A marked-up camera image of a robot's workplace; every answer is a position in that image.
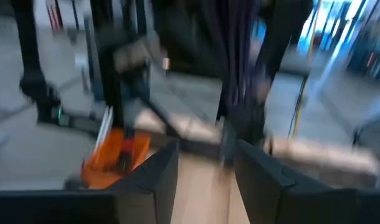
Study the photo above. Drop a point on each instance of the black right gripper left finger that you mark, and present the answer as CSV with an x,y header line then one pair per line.
x,y
84,208

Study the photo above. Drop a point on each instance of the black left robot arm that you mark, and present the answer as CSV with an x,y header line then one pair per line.
x,y
107,93

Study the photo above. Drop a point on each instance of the orange plastic bin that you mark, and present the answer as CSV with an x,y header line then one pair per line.
x,y
106,161

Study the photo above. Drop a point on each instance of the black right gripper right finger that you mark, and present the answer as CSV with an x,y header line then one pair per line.
x,y
302,205

